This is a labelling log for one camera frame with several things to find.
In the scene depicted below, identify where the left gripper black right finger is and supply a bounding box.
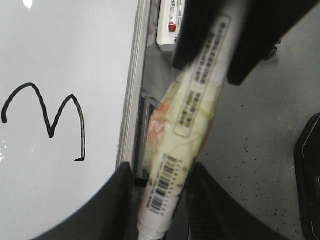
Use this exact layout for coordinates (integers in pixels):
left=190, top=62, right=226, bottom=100
left=186, top=163, right=286, bottom=240

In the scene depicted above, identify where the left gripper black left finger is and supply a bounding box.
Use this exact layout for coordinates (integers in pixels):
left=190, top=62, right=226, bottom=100
left=36, top=162, right=133, bottom=240

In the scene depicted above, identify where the white black whiteboard marker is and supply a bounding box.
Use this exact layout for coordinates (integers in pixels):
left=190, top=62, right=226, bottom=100
left=137, top=0, right=252, bottom=240

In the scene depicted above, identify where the black object on floor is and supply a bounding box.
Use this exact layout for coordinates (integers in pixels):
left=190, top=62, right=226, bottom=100
left=294, top=113, right=320, bottom=240

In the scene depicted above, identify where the red capped marker in tray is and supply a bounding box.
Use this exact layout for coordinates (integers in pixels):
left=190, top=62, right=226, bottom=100
left=168, top=0, right=177, bottom=33

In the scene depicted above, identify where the white plastic marker tray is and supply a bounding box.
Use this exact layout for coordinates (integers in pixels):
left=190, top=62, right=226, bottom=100
left=156, top=0, right=186, bottom=52

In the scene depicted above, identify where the white whiteboard with aluminium frame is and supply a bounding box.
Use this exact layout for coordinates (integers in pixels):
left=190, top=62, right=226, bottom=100
left=0, top=0, right=142, bottom=240

